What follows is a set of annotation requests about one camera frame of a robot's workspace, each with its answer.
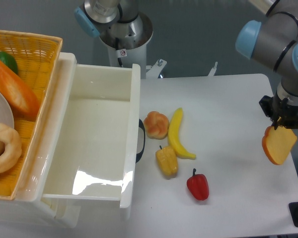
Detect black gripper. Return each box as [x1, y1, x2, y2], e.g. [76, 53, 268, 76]
[259, 95, 298, 130]

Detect orange toy bread slice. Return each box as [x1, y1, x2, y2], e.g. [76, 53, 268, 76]
[262, 126, 297, 165]

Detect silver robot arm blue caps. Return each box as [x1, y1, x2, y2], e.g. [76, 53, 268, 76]
[235, 0, 298, 129]

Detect knotted toy bread roll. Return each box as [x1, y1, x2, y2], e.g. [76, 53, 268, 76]
[144, 111, 169, 139]

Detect white open upper drawer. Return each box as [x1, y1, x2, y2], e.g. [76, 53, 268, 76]
[43, 64, 141, 209]

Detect red toy bell pepper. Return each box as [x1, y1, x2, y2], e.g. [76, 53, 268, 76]
[186, 168, 210, 201]

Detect yellow toy banana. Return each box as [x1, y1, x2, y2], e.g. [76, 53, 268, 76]
[167, 108, 196, 160]

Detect yellow toy bell pepper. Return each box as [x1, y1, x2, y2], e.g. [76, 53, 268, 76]
[155, 146, 178, 177]

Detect yellow woven basket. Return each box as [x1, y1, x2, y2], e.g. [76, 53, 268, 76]
[0, 30, 63, 200]

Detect orange toy baguette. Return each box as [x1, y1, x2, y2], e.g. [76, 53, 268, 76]
[0, 60, 40, 118]

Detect beige toy bagel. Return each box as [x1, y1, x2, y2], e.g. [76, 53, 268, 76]
[0, 123, 22, 173]

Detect green toy vegetable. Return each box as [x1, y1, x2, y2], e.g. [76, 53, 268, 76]
[0, 51, 18, 75]

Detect white table bracket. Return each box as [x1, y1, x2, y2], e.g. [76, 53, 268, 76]
[208, 61, 218, 76]

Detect black drawer handle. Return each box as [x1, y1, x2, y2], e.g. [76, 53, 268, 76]
[136, 119, 146, 163]

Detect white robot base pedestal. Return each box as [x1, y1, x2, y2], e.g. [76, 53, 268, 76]
[74, 0, 168, 80]

